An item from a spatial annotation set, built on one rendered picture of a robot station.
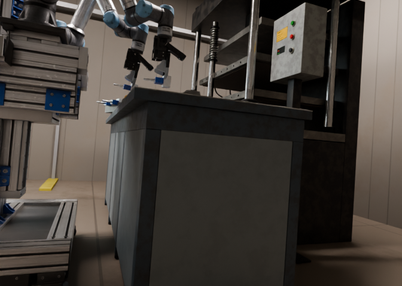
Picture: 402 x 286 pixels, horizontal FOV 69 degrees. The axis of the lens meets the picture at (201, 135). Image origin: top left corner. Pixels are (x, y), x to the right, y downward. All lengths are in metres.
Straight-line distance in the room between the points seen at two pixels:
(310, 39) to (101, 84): 3.27
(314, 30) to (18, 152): 1.64
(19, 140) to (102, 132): 2.94
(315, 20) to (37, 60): 1.43
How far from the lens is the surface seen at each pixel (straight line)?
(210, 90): 2.65
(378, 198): 3.44
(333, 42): 2.47
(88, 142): 4.43
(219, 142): 1.04
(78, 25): 2.00
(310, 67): 1.79
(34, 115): 1.43
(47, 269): 1.27
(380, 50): 3.63
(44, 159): 4.47
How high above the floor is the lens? 0.63
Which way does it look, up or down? 2 degrees up
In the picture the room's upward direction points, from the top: 4 degrees clockwise
